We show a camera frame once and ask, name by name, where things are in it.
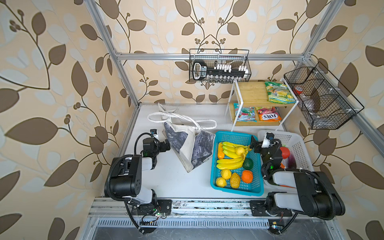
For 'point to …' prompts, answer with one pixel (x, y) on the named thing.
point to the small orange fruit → (221, 154)
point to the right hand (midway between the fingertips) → (261, 138)
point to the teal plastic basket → (256, 187)
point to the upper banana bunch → (235, 150)
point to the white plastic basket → (291, 142)
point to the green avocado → (248, 164)
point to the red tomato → (285, 151)
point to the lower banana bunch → (230, 163)
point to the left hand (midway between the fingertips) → (163, 138)
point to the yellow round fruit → (220, 182)
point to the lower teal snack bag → (244, 114)
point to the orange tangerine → (247, 176)
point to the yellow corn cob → (235, 179)
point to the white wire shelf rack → (248, 105)
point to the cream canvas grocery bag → (192, 146)
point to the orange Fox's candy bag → (268, 114)
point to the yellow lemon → (226, 173)
